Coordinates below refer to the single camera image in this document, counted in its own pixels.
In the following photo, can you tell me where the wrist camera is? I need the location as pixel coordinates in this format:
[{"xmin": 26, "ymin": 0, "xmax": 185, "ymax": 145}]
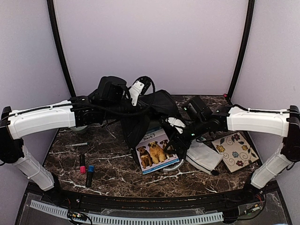
[
  {"xmin": 165, "ymin": 117, "xmax": 186, "ymax": 134},
  {"xmin": 129, "ymin": 77, "xmax": 151, "ymax": 106}
]

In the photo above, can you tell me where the white slotted cable duct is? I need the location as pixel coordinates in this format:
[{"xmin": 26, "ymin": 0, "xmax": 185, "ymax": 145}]
[{"xmin": 30, "ymin": 200, "xmax": 224, "ymax": 225}]

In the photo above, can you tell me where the green cap glue stick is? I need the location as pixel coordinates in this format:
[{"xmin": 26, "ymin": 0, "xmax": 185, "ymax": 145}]
[{"xmin": 196, "ymin": 138, "xmax": 206, "ymax": 143}]

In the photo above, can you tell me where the black backpack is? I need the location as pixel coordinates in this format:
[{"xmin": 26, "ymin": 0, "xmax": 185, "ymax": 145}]
[{"xmin": 120, "ymin": 90, "xmax": 170, "ymax": 169}]

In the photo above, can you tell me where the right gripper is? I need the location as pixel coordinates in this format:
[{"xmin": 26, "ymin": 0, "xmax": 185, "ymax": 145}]
[{"xmin": 164, "ymin": 117, "xmax": 208, "ymax": 154}]

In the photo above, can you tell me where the blue cap black marker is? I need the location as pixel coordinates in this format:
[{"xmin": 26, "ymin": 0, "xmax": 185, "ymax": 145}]
[{"xmin": 85, "ymin": 165, "xmax": 94, "ymax": 188}]

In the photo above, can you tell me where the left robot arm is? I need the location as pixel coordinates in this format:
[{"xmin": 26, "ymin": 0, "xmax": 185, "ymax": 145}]
[{"xmin": 0, "ymin": 76, "xmax": 151, "ymax": 204}]

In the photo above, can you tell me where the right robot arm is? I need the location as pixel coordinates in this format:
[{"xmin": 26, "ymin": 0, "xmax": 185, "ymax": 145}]
[{"xmin": 162, "ymin": 97, "xmax": 300, "ymax": 203}]

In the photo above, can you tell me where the pink cap black marker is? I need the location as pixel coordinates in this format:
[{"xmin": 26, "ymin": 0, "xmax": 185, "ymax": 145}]
[{"xmin": 79, "ymin": 154, "xmax": 86, "ymax": 174}]

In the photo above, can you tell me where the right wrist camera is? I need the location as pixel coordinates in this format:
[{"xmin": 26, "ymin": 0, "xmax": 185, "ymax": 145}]
[{"xmin": 165, "ymin": 117, "xmax": 186, "ymax": 134}]

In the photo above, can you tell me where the floral ceramic tile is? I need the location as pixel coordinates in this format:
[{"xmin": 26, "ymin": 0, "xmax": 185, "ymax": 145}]
[{"xmin": 212, "ymin": 132, "xmax": 259, "ymax": 173}]

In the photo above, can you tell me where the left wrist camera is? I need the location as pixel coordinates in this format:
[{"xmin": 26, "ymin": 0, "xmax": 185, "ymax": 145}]
[{"xmin": 129, "ymin": 77, "xmax": 151, "ymax": 106}]

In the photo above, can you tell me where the pale green ceramic bowl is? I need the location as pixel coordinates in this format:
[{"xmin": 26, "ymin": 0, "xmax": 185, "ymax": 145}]
[{"xmin": 70, "ymin": 126, "xmax": 88, "ymax": 134}]

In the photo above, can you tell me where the dog picture book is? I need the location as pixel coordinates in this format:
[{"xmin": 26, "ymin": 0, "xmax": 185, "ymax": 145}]
[{"xmin": 135, "ymin": 127, "xmax": 180, "ymax": 175}]

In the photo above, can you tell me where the white fabric pouch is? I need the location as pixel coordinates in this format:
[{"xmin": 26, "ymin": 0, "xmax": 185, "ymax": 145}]
[{"xmin": 186, "ymin": 140, "xmax": 223, "ymax": 176}]

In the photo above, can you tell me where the green tip white pen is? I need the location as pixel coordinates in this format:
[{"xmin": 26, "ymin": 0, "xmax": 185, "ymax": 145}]
[{"xmin": 65, "ymin": 142, "xmax": 89, "ymax": 148}]

